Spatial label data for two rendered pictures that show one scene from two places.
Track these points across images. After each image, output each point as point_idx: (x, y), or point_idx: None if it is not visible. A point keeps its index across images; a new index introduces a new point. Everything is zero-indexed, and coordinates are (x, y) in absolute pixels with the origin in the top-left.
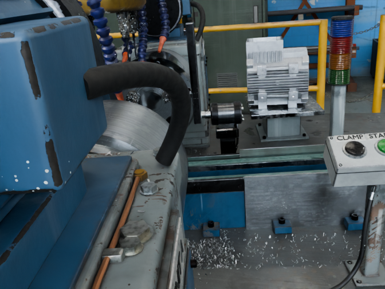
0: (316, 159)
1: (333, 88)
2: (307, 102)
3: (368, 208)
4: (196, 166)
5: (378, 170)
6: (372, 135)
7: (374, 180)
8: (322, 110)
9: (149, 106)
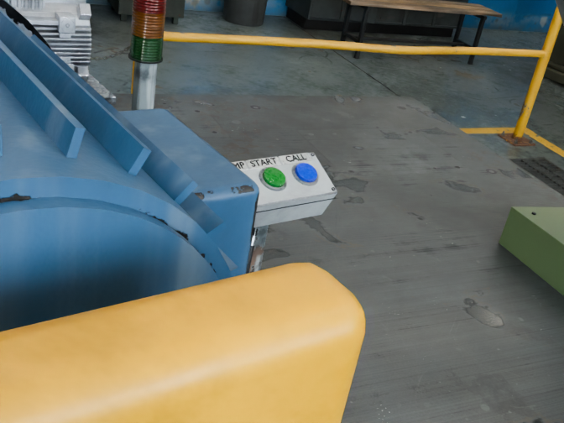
0: None
1: (139, 66)
2: None
3: (249, 257)
4: None
5: (268, 209)
6: (253, 162)
7: (259, 221)
8: (113, 97)
9: None
